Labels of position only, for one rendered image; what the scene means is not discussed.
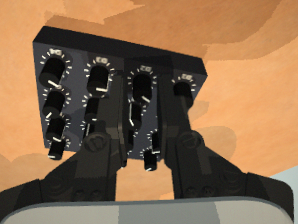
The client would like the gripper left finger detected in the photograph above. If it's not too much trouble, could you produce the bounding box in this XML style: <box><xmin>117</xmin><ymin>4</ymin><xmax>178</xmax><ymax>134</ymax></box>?
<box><xmin>0</xmin><ymin>75</ymin><xmax>129</xmax><ymax>222</ymax></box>

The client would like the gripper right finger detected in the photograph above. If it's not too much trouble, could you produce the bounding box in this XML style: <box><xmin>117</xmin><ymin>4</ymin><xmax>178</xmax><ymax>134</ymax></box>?
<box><xmin>157</xmin><ymin>73</ymin><xmax>294</xmax><ymax>223</ymax></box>

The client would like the black knob box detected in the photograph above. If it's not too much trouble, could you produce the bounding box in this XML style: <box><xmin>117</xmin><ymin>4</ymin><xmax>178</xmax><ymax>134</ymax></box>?
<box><xmin>32</xmin><ymin>25</ymin><xmax>208</xmax><ymax>171</ymax></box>

